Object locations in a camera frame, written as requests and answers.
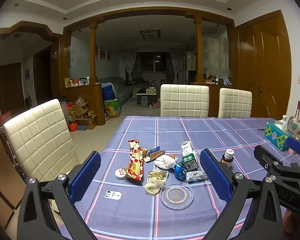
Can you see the cream crumpled wrapper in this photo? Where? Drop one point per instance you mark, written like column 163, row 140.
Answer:
column 155, row 180

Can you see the white lace curtain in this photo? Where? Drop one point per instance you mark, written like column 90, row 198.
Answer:
column 176, row 65
column 128, row 63

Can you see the silver foil wrapper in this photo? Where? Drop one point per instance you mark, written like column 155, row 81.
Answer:
column 196, row 175

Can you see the blue bag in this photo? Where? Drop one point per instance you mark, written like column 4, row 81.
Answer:
column 107, row 92

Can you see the grey stool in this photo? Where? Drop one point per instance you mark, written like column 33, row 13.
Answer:
column 144, row 102

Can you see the red yellow snack wrapper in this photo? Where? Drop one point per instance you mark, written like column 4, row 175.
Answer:
column 136, row 162

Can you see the grey sofa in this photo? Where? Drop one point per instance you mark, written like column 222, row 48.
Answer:
column 123, row 91

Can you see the white crumpled tissue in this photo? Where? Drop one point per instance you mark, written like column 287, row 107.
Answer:
column 163, row 163

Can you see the white round container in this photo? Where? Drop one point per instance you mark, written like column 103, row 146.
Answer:
column 120, row 173

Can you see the brown medicine bottle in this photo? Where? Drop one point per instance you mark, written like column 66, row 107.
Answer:
column 227, row 158

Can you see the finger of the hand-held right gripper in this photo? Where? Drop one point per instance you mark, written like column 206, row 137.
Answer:
column 265, row 155
column 296, row 145

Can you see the orange bucket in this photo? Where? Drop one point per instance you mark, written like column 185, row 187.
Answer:
column 73, row 126

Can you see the wooden partition cabinet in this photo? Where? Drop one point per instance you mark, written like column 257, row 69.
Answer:
column 90, row 97

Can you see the orange peel piece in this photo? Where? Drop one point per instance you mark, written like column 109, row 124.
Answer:
column 173, row 157

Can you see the rectangular ceiling lamp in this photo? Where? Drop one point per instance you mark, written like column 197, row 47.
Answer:
column 150, row 33

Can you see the green white milk carton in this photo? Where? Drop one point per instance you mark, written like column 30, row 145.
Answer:
column 188, row 155

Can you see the blue foil wrapper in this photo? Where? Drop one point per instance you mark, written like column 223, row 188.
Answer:
column 180, row 171

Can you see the toy on floor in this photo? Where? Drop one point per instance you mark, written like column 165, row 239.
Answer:
column 156, row 104

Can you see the beaded tissue box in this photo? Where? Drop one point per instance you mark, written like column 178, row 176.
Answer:
column 275, row 135

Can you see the clear glass bottle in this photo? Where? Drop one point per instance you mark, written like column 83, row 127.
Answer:
column 293, row 123

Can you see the wall pictures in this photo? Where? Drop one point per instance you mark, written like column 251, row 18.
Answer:
column 103, row 53

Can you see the colourful printed bag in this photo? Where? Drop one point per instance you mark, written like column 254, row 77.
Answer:
column 111, row 107

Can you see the blue plaid tablecloth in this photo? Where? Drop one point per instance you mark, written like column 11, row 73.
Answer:
column 140, row 205

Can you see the cream quilted dining chair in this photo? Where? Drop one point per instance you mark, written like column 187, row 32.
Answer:
column 235, row 102
column 185, row 100
column 40, row 135

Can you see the dark coffee table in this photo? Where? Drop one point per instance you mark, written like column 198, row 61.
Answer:
column 147, row 95

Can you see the wooden archway with columns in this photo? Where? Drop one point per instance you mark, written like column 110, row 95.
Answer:
column 93, row 45

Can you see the clear round plastic dish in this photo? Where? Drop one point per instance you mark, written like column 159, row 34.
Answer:
column 176, row 195

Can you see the red basket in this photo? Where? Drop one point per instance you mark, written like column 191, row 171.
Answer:
column 2, row 117

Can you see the dark window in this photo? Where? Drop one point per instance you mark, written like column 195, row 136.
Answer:
column 155, row 63

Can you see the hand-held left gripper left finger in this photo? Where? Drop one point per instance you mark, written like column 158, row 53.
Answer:
column 86, row 175

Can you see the wooden side counter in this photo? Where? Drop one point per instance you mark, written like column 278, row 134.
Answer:
column 215, row 82

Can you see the row of bottles and jars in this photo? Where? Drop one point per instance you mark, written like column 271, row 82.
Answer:
column 76, row 82

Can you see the wooden double door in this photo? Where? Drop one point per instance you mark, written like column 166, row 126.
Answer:
column 265, row 67

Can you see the tall bottle with red label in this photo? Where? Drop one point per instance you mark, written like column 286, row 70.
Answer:
column 299, row 110

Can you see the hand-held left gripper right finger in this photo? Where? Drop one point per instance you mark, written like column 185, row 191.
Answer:
column 215, row 172

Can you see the torn blue cardboard box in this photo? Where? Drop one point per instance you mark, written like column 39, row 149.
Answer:
column 152, row 155

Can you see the dark wooden door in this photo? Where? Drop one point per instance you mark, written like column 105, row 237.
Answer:
column 11, row 87

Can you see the open cardboard box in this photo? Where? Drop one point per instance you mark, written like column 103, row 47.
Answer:
column 88, row 121
column 78, row 107

